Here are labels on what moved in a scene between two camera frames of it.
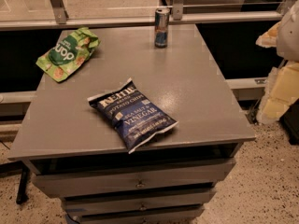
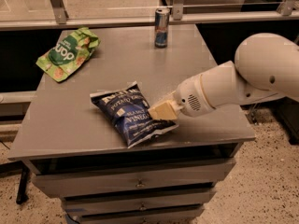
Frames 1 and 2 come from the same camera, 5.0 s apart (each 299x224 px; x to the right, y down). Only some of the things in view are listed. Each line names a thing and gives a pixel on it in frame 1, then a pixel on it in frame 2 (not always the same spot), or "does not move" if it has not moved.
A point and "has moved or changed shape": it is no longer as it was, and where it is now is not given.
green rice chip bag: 68,53 does not move
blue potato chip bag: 135,118 has moved or changed shape
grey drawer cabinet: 74,153 does not move
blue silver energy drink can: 162,27 does not move
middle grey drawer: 180,200 does not move
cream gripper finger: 269,39 -> 192,96
